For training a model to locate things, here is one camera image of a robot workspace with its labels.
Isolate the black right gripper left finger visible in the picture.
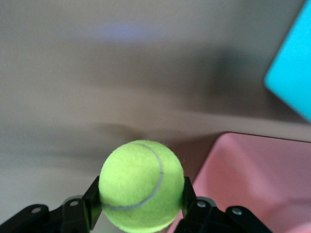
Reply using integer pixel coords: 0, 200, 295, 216
0, 176, 103, 233

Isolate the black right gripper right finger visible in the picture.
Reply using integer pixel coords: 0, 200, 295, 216
174, 176, 273, 233

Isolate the yellow-green tennis ball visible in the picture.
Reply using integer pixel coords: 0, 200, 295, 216
98, 139, 185, 233

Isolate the pink plastic bin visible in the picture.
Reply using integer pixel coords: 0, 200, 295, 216
167, 132, 311, 233

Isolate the blue plastic bin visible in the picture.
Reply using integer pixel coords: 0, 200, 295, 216
264, 0, 311, 125

